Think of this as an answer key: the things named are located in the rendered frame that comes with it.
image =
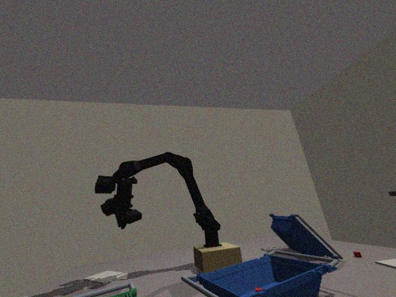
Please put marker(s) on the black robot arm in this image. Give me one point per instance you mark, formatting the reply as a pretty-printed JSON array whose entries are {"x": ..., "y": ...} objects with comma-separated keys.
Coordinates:
[{"x": 203, "y": 216}]

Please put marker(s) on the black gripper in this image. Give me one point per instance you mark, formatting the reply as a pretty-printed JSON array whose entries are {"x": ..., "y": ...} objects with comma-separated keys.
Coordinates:
[{"x": 127, "y": 215}]

